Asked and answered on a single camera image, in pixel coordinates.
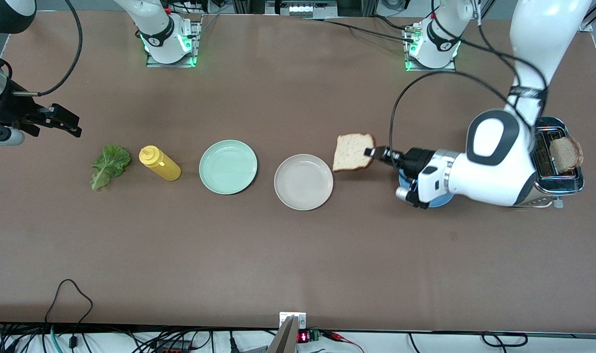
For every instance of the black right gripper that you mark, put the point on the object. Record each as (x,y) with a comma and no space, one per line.
(14,112)

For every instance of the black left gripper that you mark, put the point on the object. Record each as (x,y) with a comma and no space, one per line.
(417,159)

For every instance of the brown-crusted bread slice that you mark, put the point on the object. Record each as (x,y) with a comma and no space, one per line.
(349,154)
(567,154)

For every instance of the green lettuce leaf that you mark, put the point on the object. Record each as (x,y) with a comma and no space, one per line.
(112,162)

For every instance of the yellow squeeze bottle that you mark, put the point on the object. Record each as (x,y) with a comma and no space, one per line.
(163,166)

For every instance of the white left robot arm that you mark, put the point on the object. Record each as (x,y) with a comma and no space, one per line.
(484,181)

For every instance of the beige plate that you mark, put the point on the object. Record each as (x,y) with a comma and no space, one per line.
(303,182)

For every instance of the blue plate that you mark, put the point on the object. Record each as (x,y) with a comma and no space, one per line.
(437,201)

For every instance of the mint green plate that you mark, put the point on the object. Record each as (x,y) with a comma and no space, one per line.
(228,167)

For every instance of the silver lit control box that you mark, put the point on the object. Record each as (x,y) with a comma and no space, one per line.
(302,9)

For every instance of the beige chrome toaster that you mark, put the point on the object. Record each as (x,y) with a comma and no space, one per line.
(543,147)

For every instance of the small red display board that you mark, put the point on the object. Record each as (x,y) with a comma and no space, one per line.
(303,337)

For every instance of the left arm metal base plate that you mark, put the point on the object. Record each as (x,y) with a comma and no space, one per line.
(432,69)

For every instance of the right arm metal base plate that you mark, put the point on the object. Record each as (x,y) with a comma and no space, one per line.
(170,64)

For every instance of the aluminium camera mount post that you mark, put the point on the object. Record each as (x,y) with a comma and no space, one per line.
(284,340)

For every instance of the silver corner bracket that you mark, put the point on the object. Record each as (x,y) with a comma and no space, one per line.
(584,27)

